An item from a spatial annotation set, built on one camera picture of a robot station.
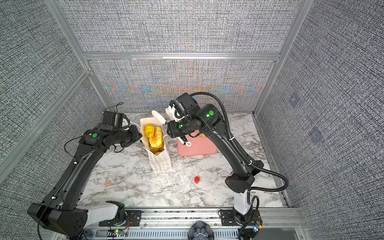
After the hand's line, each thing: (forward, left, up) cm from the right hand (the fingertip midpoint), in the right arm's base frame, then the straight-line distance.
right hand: (172, 129), depth 66 cm
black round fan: (-34, -12, -33) cm, 49 cm away
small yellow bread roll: (+7, +14, -8) cm, 18 cm away
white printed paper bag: (-5, +8, -23) cm, 24 cm away
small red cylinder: (-10, -11, -32) cm, 36 cm away
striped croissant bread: (+1, +9, -10) cm, 14 cm away
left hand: (+3, +15, -7) cm, 17 cm away
